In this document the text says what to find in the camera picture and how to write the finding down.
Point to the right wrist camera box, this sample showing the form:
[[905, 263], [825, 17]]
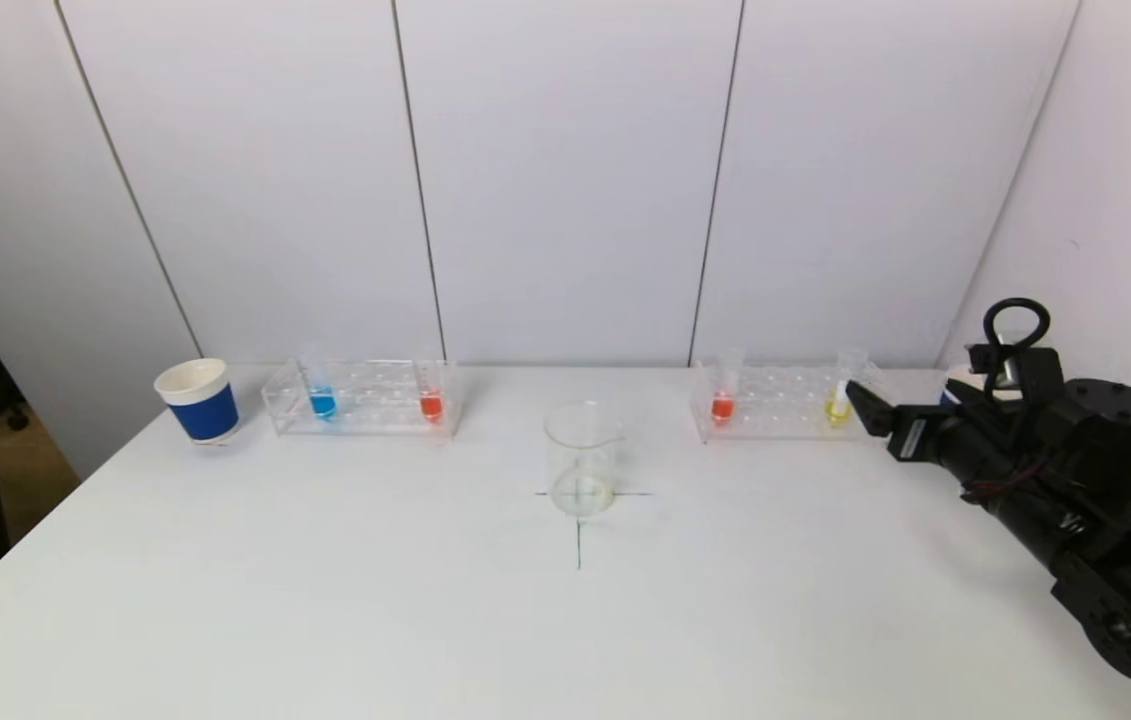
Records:
[[1025, 372]]

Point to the clear acrylic test tube rack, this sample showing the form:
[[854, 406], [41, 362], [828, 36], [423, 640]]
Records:
[[375, 402], [785, 402]]

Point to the blue white paper cup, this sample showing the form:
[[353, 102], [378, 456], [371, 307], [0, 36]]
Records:
[[205, 412], [955, 378]]

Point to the yellow pigment test tube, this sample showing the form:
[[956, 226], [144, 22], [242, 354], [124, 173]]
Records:
[[836, 409]]

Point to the blue pigment test tube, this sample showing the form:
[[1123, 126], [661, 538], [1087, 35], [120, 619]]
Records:
[[323, 404]]

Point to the clear glass beaker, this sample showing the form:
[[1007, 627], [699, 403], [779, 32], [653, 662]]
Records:
[[581, 470]]

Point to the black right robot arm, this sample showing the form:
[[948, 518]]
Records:
[[1115, 440]]

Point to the orange pigment test tube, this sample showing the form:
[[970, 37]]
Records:
[[431, 406], [721, 408]]

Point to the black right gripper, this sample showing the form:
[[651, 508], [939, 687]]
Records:
[[909, 434]]

